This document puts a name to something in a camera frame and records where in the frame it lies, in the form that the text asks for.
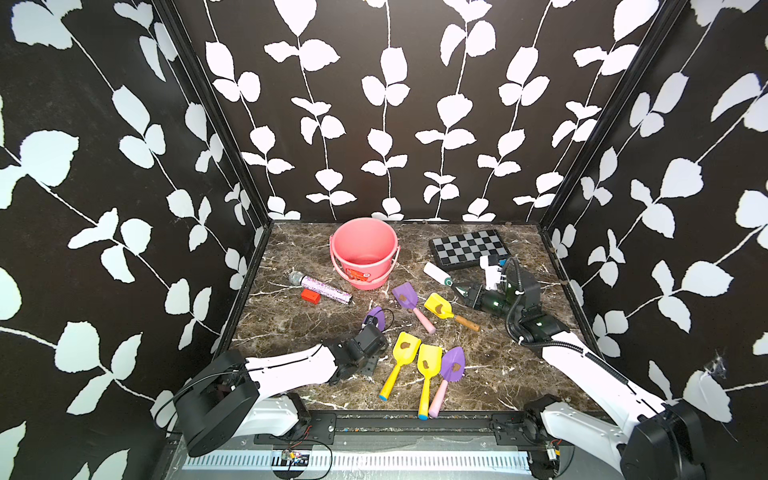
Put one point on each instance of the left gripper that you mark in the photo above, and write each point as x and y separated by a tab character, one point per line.
370	369

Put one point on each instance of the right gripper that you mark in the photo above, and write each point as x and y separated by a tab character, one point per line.
492	300

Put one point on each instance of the purple pointed trowel pink handle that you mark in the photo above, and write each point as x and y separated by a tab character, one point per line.
376	317

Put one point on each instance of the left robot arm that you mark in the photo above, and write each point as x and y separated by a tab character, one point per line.
237	396

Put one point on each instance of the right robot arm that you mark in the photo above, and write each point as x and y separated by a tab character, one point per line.
646	437

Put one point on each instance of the pink plastic bucket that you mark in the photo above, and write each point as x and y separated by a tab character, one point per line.
364	252

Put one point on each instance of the yellow shovel blue tip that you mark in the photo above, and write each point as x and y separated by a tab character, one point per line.
429	365

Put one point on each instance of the red small block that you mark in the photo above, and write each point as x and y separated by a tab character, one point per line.
311	296

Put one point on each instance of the black white checkerboard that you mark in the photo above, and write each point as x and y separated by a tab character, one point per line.
465	249

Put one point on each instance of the purple glitter microphone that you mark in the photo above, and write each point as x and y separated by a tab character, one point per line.
300	279

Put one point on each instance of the small circuit board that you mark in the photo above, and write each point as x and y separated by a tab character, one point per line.
290	459

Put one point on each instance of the purple square shovel pink handle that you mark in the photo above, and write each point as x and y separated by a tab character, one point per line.
408	299

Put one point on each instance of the yellow shovel wooden handle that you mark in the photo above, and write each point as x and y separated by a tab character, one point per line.
441	308

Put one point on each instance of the black front rail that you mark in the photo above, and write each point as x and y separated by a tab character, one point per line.
505	428

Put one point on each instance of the purple round trowel pink handle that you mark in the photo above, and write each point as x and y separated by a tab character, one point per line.
452	370

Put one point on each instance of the white slotted cable duct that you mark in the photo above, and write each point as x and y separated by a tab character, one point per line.
320	461

